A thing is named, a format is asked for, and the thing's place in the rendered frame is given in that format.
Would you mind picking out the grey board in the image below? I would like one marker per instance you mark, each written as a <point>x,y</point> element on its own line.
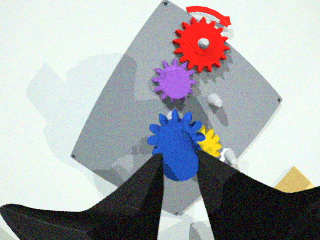
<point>234,100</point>

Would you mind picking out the purple gear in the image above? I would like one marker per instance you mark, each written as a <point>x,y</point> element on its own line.
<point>173,81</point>

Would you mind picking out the blue gear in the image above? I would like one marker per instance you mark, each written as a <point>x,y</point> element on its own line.
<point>176,139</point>

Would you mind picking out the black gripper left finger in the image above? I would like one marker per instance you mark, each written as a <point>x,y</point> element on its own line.
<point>132,212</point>

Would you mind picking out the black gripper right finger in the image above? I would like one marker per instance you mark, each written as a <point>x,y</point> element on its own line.
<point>242,208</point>

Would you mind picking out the red curved arrow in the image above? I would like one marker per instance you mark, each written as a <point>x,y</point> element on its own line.
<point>224,20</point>

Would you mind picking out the yellow gear with black stripe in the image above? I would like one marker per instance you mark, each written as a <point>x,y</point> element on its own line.
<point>210,144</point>

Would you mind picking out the red gear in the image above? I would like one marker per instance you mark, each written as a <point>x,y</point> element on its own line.
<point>192,52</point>

